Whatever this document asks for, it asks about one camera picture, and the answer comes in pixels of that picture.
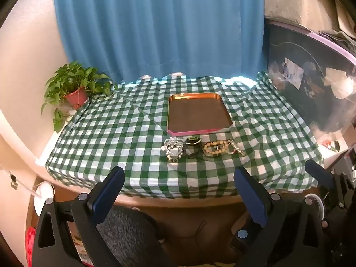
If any wooden bead bracelet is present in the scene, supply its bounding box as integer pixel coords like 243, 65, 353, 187
202, 140, 229, 157

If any beige cloth bundle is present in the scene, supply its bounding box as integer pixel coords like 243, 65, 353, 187
263, 0, 356, 38

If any potted green plant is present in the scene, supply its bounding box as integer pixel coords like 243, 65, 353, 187
41, 61, 119, 133

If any red cloth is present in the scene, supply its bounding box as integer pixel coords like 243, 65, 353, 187
24, 226, 39, 267

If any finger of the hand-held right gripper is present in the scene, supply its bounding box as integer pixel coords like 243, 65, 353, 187
305, 160, 337, 190

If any white cable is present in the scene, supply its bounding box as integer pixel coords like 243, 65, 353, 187
0, 167, 42, 199

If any grey seat cushion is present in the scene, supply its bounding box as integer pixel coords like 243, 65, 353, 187
96, 205, 169, 267

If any orange metal tray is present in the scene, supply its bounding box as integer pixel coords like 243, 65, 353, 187
167, 93, 233, 137

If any green checkered tablecloth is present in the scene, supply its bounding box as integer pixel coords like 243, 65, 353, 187
44, 71, 324, 200

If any floral printed card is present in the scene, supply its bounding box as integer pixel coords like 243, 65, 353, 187
322, 133, 349, 154

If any blue curtain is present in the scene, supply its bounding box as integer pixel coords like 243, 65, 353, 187
53, 0, 266, 83

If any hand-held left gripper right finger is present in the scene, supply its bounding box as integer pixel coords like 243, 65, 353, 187
231, 167, 328, 267

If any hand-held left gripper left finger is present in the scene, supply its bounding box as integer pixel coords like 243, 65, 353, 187
32, 166, 125, 267

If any white round device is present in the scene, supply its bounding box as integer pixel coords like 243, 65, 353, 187
34, 182, 55, 216

